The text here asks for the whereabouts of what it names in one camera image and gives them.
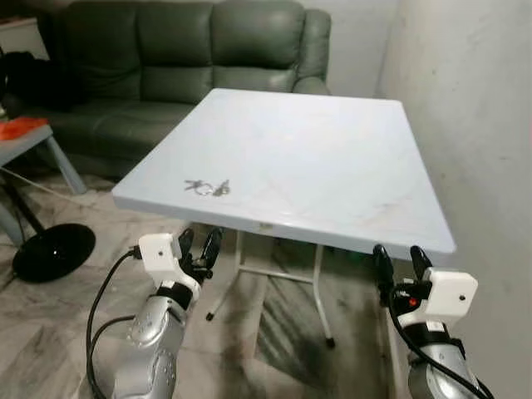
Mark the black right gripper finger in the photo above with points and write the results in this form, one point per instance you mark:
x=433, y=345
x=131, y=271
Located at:
x=421, y=263
x=383, y=266

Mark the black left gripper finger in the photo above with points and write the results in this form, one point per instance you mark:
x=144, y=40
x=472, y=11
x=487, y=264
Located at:
x=186, y=246
x=213, y=246

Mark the bunch of silver keys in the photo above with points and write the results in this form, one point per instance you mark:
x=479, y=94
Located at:
x=208, y=188

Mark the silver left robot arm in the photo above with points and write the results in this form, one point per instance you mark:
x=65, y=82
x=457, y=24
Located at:
x=150, y=342

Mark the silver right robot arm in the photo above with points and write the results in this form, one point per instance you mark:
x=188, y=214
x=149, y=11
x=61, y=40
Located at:
x=440, y=378

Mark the white folding table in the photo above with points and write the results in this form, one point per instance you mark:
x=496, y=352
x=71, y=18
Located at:
x=291, y=158

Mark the black round-base floor stand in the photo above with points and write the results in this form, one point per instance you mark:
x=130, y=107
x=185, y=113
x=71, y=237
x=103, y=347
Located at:
x=54, y=251

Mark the grey side table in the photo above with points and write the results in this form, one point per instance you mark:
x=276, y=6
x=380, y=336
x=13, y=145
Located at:
x=25, y=146

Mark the green leather sofa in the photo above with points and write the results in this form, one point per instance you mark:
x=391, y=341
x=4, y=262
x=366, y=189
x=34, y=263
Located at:
x=174, y=50

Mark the orange cloth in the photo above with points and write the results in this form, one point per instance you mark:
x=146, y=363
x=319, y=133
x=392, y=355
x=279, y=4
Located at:
x=21, y=129

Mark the black bag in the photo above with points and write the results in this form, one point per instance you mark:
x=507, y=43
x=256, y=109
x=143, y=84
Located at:
x=21, y=83

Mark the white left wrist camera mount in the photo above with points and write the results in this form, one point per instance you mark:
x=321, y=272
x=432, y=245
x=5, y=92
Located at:
x=158, y=253

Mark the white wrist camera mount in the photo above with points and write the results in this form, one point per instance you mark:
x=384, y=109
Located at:
x=453, y=291
x=158, y=253

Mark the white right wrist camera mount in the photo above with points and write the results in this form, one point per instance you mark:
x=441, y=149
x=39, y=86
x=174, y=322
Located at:
x=453, y=291

